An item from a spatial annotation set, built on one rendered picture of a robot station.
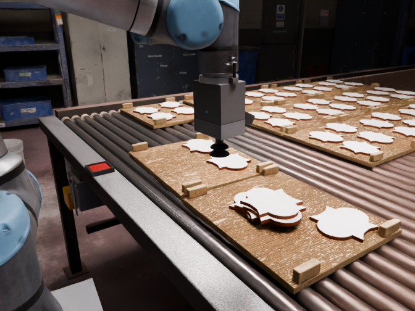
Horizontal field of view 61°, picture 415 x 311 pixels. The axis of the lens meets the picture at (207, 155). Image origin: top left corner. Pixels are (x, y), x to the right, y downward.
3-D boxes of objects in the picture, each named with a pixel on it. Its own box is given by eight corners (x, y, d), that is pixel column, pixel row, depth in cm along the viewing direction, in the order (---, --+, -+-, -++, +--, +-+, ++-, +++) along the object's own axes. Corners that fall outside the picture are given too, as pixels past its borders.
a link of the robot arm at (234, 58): (220, 47, 70) (249, 49, 64) (220, 71, 72) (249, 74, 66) (189, 50, 66) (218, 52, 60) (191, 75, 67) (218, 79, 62)
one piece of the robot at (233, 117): (267, 58, 67) (264, 139, 73) (234, 56, 74) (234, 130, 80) (220, 65, 60) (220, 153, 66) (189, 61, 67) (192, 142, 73)
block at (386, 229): (384, 239, 77) (386, 228, 76) (376, 234, 79) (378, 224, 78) (399, 231, 80) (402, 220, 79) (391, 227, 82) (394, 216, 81)
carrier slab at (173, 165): (180, 200, 97) (180, 195, 96) (128, 155, 129) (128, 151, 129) (276, 173, 114) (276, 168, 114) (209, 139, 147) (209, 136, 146)
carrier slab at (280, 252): (293, 295, 63) (294, 288, 63) (182, 203, 95) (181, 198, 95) (401, 235, 81) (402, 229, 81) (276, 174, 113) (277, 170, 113)
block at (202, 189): (189, 199, 94) (189, 190, 93) (185, 197, 95) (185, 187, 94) (207, 194, 97) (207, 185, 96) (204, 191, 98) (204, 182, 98)
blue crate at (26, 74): (5, 82, 460) (2, 69, 454) (9, 78, 493) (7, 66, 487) (46, 80, 476) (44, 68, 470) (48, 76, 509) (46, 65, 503)
